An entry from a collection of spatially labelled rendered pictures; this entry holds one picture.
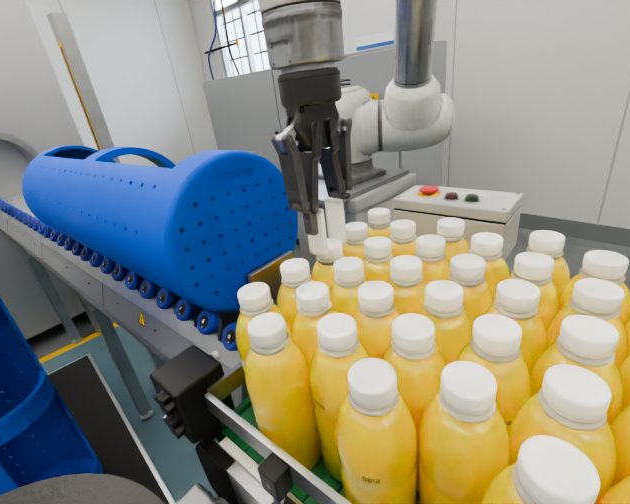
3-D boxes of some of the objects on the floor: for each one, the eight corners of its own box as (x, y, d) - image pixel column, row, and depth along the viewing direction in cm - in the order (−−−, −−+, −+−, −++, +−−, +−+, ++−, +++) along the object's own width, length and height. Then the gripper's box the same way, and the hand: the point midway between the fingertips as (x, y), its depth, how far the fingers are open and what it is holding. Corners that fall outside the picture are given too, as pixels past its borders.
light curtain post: (177, 331, 223) (62, 16, 150) (182, 334, 220) (66, 12, 146) (168, 337, 219) (46, 15, 146) (173, 340, 216) (50, 12, 142)
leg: (150, 408, 170) (100, 300, 142) (156, 414, 166) (106, 304, 139) (138, 417, 166) (85, 307, 139) (144, 423, 162) (90, 312, 135)
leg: (80, 337, 231) (36, 252, 203) (83, 340, 227) (39, 254, 200) (71, 342, 227) (24, 256, 200) (74, 345, 223) (27, 258, 196)
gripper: (326, 68, 49) (342, 224, 59) (232, 78, 38) (271, 267, 49) (372, 60, 44) (380, 232, 55) (279, 69, 34) (311, 280, 44)
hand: (326, 227), depth 50 cm, fingers closed on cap, 4 cm apart
